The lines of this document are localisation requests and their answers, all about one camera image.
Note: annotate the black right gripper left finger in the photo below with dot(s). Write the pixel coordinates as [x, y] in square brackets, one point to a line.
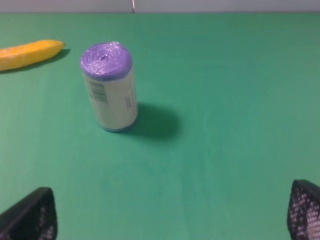
[32, 218]

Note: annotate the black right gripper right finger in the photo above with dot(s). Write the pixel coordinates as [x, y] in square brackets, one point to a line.
[303, 213]

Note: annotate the yellow banana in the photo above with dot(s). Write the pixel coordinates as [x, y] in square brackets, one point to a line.
[20, 56]

